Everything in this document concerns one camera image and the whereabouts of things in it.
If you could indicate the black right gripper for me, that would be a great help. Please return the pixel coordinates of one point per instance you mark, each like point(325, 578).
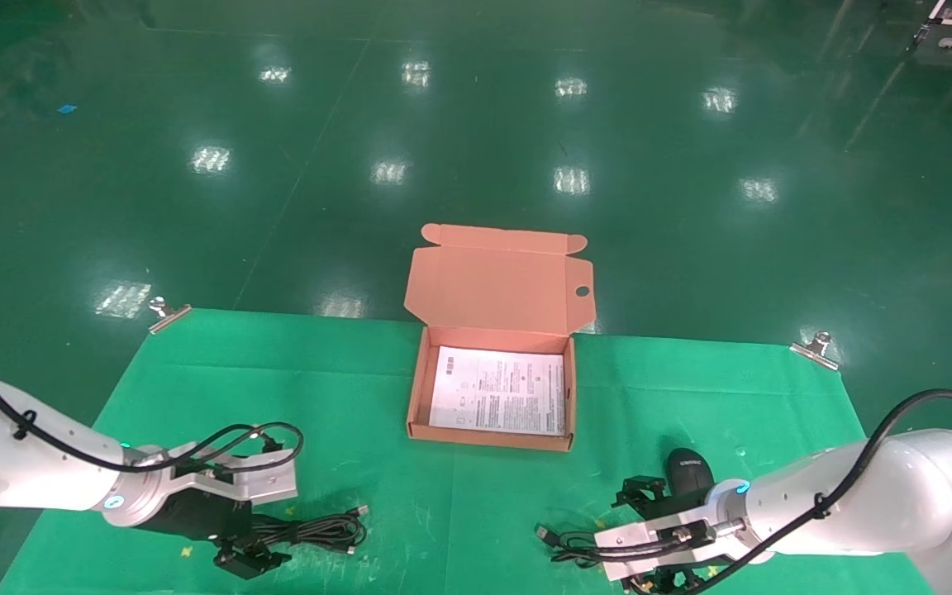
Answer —
point(695, 506)

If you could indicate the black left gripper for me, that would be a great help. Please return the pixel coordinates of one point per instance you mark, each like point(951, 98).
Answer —
point(195, 516)

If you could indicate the orange cardboard box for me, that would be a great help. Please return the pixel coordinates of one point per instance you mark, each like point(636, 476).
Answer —
point(492, 281)

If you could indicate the green table mat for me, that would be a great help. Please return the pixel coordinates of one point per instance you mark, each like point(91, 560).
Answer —
point(410, 496)

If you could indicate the white printed instruction sheet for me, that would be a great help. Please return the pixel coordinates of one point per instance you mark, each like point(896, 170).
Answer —
point(497, 392)

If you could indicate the silver binder clip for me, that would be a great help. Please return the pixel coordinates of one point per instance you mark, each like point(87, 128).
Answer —
point(815, 351)
point(170, 316)

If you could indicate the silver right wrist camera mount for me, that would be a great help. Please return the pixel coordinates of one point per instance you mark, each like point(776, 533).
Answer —
point(649, 545)

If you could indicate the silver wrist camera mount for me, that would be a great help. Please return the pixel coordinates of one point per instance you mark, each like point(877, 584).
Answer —
point(261, 483)
point(649, 545)

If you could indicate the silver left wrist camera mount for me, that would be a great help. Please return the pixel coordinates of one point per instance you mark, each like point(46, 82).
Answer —
point(261, 483)

